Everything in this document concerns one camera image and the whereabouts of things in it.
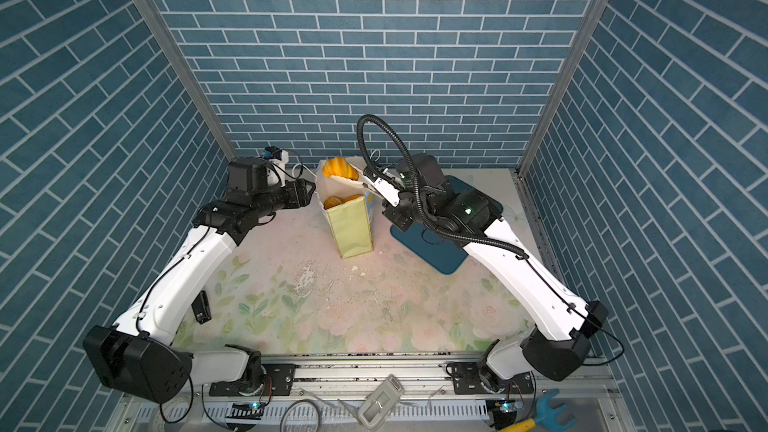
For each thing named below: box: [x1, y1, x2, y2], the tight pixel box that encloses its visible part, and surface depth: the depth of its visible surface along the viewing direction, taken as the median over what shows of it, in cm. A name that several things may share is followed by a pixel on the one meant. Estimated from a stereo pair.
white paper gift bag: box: [316, 156, 382, 259], surface depth 83 cm
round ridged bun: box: [322, 156, 359, 180], surface depth 70 cm
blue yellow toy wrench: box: [497, 389, 576, 432], surface depth 69 cm
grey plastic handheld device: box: [358, 374, 405, 431], surface depth 70 cm
